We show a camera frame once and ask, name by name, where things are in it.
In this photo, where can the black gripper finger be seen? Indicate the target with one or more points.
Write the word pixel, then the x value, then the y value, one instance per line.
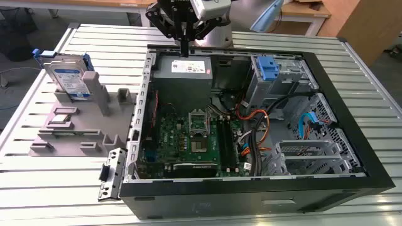
pixel 162 21
pixel 207 31

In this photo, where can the hard disk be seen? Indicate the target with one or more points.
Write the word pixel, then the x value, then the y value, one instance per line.
pixel 67 77

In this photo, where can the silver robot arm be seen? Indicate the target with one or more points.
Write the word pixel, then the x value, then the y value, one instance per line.
pixel 217 35

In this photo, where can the metal disk bay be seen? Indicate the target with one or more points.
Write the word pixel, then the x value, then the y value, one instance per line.
pixel 310 157

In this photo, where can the blue plastic bay latch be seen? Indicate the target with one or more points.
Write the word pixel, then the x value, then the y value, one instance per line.
pixel 267 68

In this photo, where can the grey power supply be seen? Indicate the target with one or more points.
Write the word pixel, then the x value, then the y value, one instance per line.
pixel 182 89

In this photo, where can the wooden top desk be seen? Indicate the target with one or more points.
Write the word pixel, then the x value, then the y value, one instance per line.
pixel 301 10

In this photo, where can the grey metal drive cage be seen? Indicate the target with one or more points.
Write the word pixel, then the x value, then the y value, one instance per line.
pixel 277 94

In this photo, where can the green motherboard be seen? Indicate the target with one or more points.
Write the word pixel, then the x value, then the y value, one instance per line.
pixel 166 128

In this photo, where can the black mesh bin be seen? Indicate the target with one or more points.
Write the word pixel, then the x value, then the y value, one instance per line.
pixel 19 49

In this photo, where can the black RAM slot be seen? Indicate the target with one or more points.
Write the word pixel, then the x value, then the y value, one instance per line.
pixel 223 143
pixel 230 143

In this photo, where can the CPU socket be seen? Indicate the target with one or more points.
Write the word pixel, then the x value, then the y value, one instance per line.
pixel 200 144

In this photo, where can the grey parts rack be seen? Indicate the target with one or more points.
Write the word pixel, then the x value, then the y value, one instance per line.
pixel 87 127

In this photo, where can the wooden cabinet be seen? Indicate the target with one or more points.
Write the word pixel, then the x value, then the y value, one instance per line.
pixel 370 28

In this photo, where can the silver CPU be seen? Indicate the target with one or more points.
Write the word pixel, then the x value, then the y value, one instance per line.
pixel 59 118

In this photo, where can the white table leg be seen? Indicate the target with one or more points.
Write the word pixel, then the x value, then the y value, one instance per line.
pixel 3 80

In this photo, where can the green RAM stick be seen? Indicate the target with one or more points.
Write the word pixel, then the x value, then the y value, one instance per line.
pixel 67 133

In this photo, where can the black graphics card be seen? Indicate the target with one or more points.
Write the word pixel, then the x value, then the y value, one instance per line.
pixel 194 170

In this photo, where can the black chair base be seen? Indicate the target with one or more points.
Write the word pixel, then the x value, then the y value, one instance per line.
pixel 395 50

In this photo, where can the black PC case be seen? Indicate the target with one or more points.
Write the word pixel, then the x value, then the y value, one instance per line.
pixel 219 202

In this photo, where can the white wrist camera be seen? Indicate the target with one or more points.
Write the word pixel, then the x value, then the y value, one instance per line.
pixel 210 10

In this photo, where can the grey metal case bracket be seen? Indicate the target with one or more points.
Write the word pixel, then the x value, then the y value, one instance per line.
pixel 118 164

